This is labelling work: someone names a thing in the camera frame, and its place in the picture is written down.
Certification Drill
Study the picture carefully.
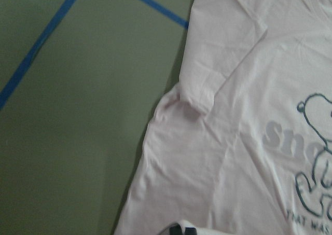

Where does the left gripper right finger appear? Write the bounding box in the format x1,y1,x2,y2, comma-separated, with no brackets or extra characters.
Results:
185,227,196,235

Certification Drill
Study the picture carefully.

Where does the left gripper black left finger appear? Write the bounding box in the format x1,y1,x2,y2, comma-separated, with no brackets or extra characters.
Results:
169,224,182,235

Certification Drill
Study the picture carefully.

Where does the pink printed t-shirt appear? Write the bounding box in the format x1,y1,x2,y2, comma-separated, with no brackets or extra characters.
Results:
115,0,331,234

